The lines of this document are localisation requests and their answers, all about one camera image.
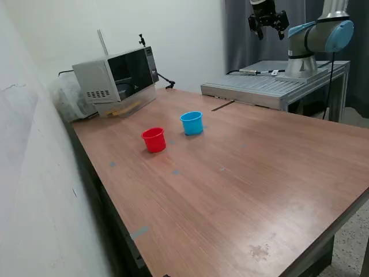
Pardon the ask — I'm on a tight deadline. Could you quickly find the thin wooden strip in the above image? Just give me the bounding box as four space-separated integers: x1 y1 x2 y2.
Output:
211 100 235 112

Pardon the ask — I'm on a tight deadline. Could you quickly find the clear plastic bag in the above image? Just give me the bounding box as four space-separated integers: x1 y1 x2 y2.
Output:
47 75 100 123

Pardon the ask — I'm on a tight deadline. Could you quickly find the red plastic bin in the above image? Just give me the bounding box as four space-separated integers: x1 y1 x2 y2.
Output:
141 126 167 154

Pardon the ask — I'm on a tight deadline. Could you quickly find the clear plastic riser box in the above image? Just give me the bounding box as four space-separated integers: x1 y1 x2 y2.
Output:
92 85 158 118

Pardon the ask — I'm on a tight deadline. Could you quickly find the light wooden piece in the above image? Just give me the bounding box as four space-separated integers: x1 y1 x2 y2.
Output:
106 99 142 118

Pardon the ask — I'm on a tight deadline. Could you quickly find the aluminium profile robot stand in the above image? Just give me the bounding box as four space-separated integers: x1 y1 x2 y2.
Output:
201 59 351 123

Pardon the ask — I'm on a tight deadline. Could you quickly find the thick black power cable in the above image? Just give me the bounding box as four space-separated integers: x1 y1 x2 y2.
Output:
322 51 336 121

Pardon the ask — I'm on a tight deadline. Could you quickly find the aluminium base mounting plate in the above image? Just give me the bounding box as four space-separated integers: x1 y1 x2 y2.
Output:
275 66 329 83

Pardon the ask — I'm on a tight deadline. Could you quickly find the blue tape mark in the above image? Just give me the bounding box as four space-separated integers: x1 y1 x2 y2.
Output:
130 226 149 241

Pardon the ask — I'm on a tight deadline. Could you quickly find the black cable with warning tag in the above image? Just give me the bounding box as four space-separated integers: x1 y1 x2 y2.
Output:
226 68 287 76

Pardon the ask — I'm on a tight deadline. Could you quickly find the silver microwave oven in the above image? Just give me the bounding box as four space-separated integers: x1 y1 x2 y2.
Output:
71 46 160 105

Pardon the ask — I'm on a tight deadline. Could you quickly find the thin white rod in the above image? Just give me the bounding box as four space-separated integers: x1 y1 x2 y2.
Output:
96 28 110 57

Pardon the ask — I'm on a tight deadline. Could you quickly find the blue plastic bin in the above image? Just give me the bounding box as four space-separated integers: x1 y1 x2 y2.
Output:
179 111 204 136

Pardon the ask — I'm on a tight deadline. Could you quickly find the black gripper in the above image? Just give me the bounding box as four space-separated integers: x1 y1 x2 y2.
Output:
248 0 290 41

